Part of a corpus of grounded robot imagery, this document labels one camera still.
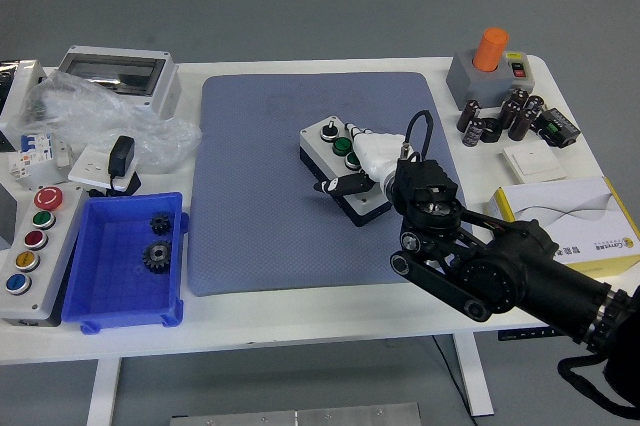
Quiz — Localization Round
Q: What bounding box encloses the clear plastic bag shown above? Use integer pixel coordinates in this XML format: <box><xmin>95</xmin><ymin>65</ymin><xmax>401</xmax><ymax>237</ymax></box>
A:
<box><xmin>14</xmin><ymin>69</ymin><xmax>204</xmax><ymax>175</ymax></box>

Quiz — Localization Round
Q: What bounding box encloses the grey enclosure with clear lid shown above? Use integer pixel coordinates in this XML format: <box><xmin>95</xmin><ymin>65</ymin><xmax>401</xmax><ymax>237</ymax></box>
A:
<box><xmin>54</xmin><ymin>44</ymin><xmax>182</xmax><ymax>120</ymax></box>

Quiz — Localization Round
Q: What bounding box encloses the black cylindrical capacitor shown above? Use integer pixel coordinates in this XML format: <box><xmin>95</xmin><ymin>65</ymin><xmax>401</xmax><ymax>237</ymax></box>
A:
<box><xmin>498</xmin><ymin>98</ymin><xmax>521</xmax><ymax>130</ymax></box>
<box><xmin>462</xmin><ymin>117</ymin><xmax>486</xmax><ymax>148</ymax></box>
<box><xmin>508</xmin><ymin>108</ymin><xmax>535</xmax><ymax>141</ymax></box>
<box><xmin>458</xmin><ymin>99</ymin><xmax>483</xmax><ymax>133</ymax></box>
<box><xmin>508</xmin><ymin>87</ymin><xmax>530</xmax><ymax>112</ymax></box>
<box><xmin>523</xmin><ymin>94</ymin><xmax>546</xmax><ymax>122</ymax></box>

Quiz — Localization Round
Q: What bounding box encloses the grey block base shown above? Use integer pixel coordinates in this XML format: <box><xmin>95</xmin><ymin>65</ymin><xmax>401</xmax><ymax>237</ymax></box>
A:
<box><xmin>445</xmin><ymin>49</ymin><xmax>516</xmax><ymax>111</ymax></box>

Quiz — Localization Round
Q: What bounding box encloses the white wall socket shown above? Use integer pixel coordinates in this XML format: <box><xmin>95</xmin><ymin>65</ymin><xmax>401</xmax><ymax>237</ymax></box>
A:
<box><xmin>67</xmin><ymin>144</ymin><xmax>132</xmax><ymax>192</ymax></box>

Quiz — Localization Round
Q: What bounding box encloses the white table leg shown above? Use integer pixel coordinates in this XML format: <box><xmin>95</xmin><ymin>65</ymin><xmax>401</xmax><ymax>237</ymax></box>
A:
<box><xmin>452</xmin><ymin>333</ymin><xmax>496</xmax><ymax>417</ymax></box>
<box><xmin>85</xmin><ymin>358</ymin><xmax>123</xmax><ymax>426</ymax></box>

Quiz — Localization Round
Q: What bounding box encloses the grey-blue padded mat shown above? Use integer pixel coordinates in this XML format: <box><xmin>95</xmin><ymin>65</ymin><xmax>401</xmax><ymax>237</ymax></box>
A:
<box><xmin>187</xmin><ymin>70</ymin><xmax>480</xmax><ymax>297</ymax></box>

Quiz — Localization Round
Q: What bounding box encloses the grey four-button control box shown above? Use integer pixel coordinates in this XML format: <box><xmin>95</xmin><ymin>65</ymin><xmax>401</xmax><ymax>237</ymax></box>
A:
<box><xmin>298</xmin><ymin>115</ymin><xmax>401</xmax><ymax>228</ymax></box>

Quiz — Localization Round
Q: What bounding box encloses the large black gear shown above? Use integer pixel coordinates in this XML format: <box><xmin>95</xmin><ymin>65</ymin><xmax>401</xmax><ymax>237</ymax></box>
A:
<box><xmin>141</xmin><ymin>240</ymin><xmax>174</xmax><ymax>275</ymax></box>

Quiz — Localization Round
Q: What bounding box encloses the grey five-button control box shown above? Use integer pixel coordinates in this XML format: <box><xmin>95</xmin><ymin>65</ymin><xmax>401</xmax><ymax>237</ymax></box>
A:
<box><xmin>0</xmin><ymin>184</ymin><xmax>89</xmax><ymax>327</ymax></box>

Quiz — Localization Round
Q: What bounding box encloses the blue plastic bin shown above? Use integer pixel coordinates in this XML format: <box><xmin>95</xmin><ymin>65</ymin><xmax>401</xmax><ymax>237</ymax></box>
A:
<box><xmin>60</xmin><ymin>191</ymin><xmax>190</xmax><ymax>335</ymax></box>

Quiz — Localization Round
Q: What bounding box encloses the white circuit breaker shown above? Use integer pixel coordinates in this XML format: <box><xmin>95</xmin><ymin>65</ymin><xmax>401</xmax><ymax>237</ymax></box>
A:
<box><xmin>7</xmin><ymin>131</ymin><xmax>71</xmax><ymax>182</ymax></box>

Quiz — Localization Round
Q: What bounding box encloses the white wall switch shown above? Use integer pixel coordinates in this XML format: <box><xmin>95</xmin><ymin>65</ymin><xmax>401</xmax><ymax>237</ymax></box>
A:
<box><xmin>501</xmin><ymin>140</ymin><xmax>568</xmax><ymax>185</ymax></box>

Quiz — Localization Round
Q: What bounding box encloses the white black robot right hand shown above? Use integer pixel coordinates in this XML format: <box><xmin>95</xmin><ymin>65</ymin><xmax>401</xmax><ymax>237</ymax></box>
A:
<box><xmin>313</xmin><ymin>122</ymin><xmax>407</xmax><ymax>196</ymax></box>

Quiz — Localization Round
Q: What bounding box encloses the grey metal object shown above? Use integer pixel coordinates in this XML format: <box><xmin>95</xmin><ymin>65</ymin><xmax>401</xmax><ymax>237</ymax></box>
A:
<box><xmin>0</xmin><ymin>180</ymin><xmax>19</xmax><ymax>252</ymax></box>

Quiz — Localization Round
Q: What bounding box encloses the grey switch with red button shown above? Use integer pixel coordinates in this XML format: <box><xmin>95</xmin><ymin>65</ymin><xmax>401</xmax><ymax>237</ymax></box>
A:
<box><xmin>502</xmin><ymin>50</ymin><xmax>536</xmax><ymax>95</ymax></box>

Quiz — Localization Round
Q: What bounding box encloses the white junction box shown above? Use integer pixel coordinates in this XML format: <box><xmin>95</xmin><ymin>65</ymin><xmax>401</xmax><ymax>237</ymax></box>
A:
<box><xmin>0</xmin><ymin>58</ymin><xmax>49</xmax><ymax>152</ymax></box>

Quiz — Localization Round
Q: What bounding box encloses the white and yellow cardboard box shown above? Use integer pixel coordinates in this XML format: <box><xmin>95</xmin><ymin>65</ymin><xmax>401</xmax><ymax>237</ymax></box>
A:
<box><xmin>483</xmin><ymin>175</ymin><xmax>640</xmax><ymax>277</ymax></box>

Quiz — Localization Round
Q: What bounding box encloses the black adapter cord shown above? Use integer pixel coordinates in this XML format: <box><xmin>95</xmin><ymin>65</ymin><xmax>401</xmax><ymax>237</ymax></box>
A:
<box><xmin>88</xmin><ymin>173</ymin><xmax>143</xmax><ymax>197</ymax></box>

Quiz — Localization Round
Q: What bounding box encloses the black module with green terminal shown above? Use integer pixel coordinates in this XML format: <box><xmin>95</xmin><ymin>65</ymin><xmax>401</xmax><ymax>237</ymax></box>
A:
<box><xmin>530</xmin><ymin>106</ymin><xmax>582</xmax><ymax>149</ymax></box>

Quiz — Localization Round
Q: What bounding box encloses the grey metal plate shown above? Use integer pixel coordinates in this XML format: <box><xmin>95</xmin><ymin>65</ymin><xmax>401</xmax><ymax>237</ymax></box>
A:
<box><xmin>169</xmin><ymin>402</ymin><xmax>422</xmax><ymax>426</ymax></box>

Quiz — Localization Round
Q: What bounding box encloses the short black ring capacitor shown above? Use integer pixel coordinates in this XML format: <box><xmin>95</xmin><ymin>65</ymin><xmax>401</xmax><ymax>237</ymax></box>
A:
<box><xmin>480</xmin><ymin>116</ymin><xmax>504</xmax><ymax>144</ymax></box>

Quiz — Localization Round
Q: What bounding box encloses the orange cylinder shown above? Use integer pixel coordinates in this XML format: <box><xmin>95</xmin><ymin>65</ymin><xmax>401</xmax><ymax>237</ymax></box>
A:
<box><xmin>472</xmin><ymin>26</ymin><xmax>510</xmax><ymax>72</ymax></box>

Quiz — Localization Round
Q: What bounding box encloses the small black gear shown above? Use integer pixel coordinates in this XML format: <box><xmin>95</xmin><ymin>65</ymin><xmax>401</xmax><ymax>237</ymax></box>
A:
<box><xmin>149</xmin><ymin>213</ymin><xmax>175</xmax><ymax>236</ymax></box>

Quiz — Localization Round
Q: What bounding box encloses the black table height controller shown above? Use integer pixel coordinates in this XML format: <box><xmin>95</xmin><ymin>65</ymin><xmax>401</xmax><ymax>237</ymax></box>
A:
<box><xmin>497</xmin><ymin>327</ymin><xmax>557</xmax><ymax>342</ymax></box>

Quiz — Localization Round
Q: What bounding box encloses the black power adapter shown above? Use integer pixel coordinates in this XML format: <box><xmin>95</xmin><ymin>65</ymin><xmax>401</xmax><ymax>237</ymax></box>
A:
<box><xmin>107</xmin><ymin>134</ymin><xmax>137</xmax><ymax>180</ymax></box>

